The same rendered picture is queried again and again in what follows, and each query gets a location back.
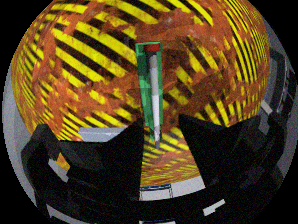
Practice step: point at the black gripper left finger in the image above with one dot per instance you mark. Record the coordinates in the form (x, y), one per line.
(121, 156)

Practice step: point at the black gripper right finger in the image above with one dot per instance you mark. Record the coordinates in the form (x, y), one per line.
(212, 145)

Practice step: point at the grey pin with red cap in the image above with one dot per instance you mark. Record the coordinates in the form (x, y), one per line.
(152, 58)

